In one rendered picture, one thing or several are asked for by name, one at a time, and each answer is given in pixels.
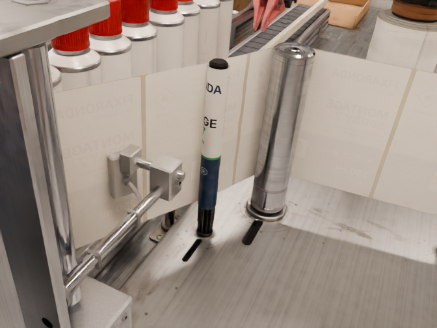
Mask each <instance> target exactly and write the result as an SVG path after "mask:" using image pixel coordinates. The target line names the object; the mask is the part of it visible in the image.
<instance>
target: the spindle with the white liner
mask: <svg viewBox="0 0 437 328"><path fill-rule="evenodd" d="M366 60H370V61H375V62H382V63H386V64H392V65H396V66H402V67H406V68H412V69H416V70H423V71H426V72H433V71H434V69H435V67H436V64H437V0H393V3H392V6H391V8H390V9H386V10H383V11H381V12H380V13H379V14H378V16H377V22H376V25H375V29H374V32H373V36H372V39H371V42H370V45H369V49H368V52H367V57H366Z"/></svg>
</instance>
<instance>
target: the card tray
mask: <svg viewBox="0 0 437 328"><path fill-rule="evenodd" d="M318 1H319V0H297V2H296V3H294V1H293V2H292V4H291V6H293V5H294V4H297V5H298V4H303V5H310V6H313V5H314V4H316V3H317V2H318ZM370 3H371V0H328V3H327V4H326V5H325V6H324V7H323V8H326V9H327V10H330V17H329V20H328V25H333V26H336V27H342V28H347V29H353V30H354V29H355V28H356V26H357V25H358V24H359V22H360V20H361V19H362V18H363V16H364V15H365V13H366V12H367V11H368V10H369V6H370Z"/></svg>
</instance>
